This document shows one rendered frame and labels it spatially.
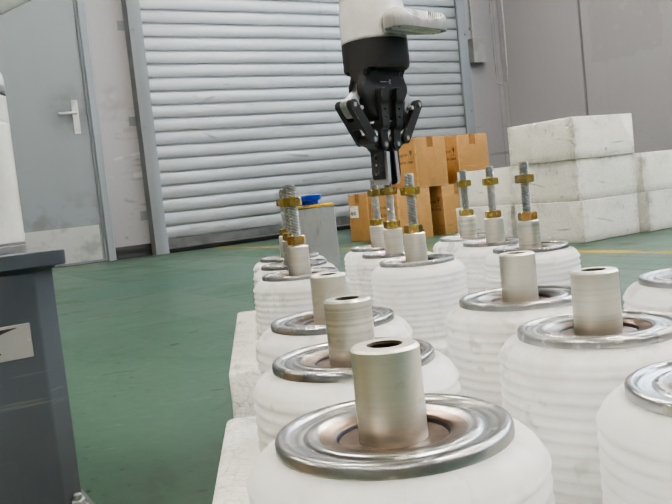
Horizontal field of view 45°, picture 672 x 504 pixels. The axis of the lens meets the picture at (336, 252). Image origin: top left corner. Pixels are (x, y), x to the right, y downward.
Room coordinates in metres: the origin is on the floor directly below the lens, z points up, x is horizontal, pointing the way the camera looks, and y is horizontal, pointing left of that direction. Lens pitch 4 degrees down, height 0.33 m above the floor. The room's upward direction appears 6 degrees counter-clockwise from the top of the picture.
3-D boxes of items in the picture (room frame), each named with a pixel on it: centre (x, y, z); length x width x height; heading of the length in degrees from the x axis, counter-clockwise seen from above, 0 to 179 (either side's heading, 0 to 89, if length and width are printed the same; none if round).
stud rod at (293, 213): (0.79, 0.04, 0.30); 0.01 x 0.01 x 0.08
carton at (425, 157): (4.96, -0.55, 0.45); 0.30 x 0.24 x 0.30; 33
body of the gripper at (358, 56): (0.92, -0.07, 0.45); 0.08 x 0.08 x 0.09
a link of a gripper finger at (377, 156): (0.91, -0.05, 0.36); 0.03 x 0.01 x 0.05; 136
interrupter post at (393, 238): (0.92, -0.07, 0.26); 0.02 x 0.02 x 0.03
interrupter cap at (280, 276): (0.79, 0.04, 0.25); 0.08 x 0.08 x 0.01
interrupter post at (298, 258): (0.79, 0.04, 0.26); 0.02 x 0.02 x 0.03
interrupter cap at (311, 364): (0.37, 0.00, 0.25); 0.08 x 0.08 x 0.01
